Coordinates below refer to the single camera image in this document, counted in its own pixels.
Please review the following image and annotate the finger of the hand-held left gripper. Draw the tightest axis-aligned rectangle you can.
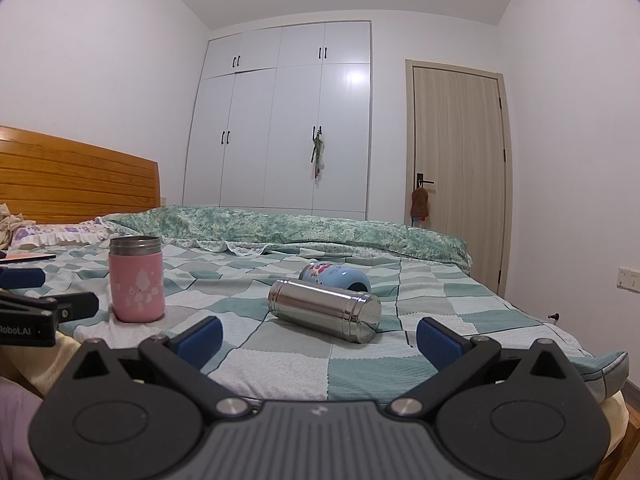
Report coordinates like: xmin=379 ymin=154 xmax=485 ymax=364
xmin=0 ymin=267 xmax=46 ymax=289
xmin=0 ymin=289 xmax=99 ymax=322

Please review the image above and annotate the green hanging ornament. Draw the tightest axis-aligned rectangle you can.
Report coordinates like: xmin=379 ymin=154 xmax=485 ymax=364
xmin=309 ymin=127 xmax=327 ymax=181

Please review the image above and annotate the dark flat book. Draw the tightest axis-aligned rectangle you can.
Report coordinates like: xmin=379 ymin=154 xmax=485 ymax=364
xmin=0 ymin=251 xmax=57 ymax=263

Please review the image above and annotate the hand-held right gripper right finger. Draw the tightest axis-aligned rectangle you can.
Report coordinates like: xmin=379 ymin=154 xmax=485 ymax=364
xmin=386 ymin=316 xmax=584 ymax=419

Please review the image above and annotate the pale yellow mattress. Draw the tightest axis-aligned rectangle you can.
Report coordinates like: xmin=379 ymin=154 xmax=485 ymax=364
xmin=0 ymin=331 xmax=632 ymax=443

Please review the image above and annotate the light blue printed cup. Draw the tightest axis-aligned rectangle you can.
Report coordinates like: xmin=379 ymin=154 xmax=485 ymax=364
xmin=298 ymin=261 xmax=372 ymax=293

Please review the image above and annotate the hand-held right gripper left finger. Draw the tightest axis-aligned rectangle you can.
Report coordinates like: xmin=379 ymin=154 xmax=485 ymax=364
xmin=62 ymin=316 xmax=252 ymax=419

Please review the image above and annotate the pink cup with steel rim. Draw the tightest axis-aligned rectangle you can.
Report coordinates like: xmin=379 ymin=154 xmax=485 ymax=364
xmin=108 ymin=234 xmax=166 ymax=324

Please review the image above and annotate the light wooden door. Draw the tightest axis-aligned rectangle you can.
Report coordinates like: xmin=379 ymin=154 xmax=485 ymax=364
xmin=404 ymin=58 xmax=514 ymax=297

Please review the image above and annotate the purple floral pillow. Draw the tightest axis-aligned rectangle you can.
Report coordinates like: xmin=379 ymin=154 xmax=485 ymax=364
xmin=9 ymin=219 xmax=115 ymax=252

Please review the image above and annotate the bed with checkered sheet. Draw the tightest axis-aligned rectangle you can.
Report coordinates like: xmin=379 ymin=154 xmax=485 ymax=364
xmin=0 ymin=237 xmax=632 ymax=480

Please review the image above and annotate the white wall socket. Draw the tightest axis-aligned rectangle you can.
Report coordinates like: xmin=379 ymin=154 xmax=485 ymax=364
xmin=617 ymin=265 xmax=640 ymax=292

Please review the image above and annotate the beige crumpled cloth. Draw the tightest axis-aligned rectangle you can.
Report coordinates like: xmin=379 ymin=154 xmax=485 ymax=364
xmin=0 ymin=202 xmax=26 ymax=250

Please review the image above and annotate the silver steel thermos bottle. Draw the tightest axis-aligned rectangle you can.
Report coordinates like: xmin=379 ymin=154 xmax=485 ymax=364
xmin=267 ymin=276 xmax=383 ymax=345

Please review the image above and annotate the green floral blanket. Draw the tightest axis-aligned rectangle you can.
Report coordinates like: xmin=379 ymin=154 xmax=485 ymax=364
xmin=99 ymin=204 xmax=474 ymax=272

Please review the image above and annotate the brown hanging pouch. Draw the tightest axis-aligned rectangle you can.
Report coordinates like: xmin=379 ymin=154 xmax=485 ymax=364
xmin=410 ymin=185 xmax=431 ymax=224

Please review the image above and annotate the white wardrobe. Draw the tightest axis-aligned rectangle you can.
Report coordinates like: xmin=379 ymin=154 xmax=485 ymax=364
xmin=182 ymin=20 xmax=373 ymax=221

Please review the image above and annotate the wooden headboard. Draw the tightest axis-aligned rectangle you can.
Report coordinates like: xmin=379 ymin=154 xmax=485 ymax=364
xmin=0 ymin=125 xmax=161 ymax=224

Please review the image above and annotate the purple clothing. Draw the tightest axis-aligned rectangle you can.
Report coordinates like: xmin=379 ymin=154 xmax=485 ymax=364
xmin=0 ymin=374 xmax=45 ymax=480

